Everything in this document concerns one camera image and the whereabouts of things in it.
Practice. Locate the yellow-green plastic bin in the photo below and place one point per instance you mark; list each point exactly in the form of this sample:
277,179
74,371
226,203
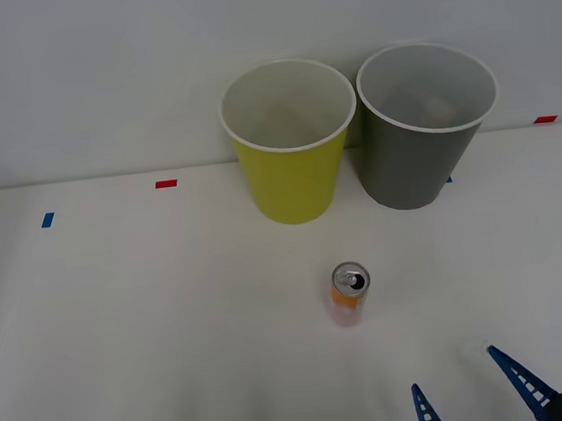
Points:
291,184

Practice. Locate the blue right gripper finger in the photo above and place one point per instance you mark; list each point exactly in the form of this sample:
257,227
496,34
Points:
427,416
526,386

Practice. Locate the grey plastic bin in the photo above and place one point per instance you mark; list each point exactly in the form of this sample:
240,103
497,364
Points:
407,167

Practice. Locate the orange and pink drink can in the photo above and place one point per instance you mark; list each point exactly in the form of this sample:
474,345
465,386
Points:
349,298

